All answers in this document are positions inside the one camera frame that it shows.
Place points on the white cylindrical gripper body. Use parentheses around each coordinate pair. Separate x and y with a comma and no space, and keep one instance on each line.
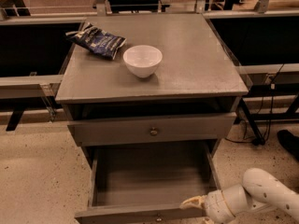
(216,202)

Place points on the grey drawer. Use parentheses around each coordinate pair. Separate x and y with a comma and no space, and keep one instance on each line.
(134,130)
(147,182)

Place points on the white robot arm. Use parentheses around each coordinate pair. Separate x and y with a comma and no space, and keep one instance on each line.
(258,192)

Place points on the grey top drawer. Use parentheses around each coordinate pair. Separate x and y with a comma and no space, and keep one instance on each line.
(134,130)

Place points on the grey wooden drawer cabinet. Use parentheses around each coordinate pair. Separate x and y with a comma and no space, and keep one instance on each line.
(194,77)

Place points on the black shoe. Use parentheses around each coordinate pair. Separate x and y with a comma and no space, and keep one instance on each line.
(290,142)

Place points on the white ceramic bowl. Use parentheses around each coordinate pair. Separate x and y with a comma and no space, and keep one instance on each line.
(142,60)

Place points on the blue chip bag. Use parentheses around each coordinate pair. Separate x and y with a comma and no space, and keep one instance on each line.
(97,41)

